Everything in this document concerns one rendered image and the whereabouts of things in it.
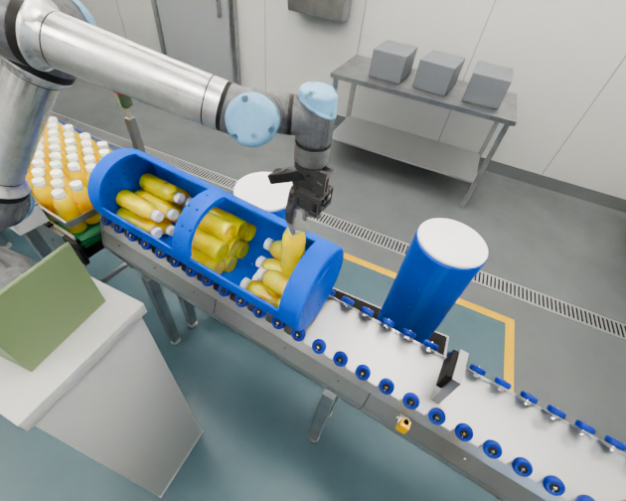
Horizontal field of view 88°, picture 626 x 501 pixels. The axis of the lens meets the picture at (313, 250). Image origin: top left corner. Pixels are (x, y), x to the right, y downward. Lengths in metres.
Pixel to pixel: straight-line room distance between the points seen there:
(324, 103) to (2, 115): 0.59
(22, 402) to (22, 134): 0.53
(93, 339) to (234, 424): 1.18
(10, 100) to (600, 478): 1.59
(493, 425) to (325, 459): 1.00
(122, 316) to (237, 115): 0.61
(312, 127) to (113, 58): 0.32
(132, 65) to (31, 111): 0.32
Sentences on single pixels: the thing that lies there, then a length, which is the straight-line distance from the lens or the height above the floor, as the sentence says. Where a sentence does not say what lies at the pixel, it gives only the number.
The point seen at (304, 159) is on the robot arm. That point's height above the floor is 1.53.
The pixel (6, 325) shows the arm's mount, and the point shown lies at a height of 1.29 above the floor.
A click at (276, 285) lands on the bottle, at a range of 0.97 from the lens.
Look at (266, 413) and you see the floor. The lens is 1.97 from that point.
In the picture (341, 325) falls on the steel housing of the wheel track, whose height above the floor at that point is 0.93.
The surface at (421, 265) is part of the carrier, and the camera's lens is 1.35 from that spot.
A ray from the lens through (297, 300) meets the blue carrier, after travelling 0.87.
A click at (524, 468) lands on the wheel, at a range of 1.12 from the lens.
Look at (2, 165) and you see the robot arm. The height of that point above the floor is 1.47.
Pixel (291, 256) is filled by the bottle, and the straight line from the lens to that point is 0.90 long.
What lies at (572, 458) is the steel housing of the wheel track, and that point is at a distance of 1.26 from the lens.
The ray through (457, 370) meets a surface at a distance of 0.99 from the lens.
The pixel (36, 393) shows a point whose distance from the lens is 0.92.
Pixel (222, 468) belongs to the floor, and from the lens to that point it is 1.92.
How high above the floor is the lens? 1.88
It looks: 46 degrees down
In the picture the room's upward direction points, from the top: 8 degrees clockwise
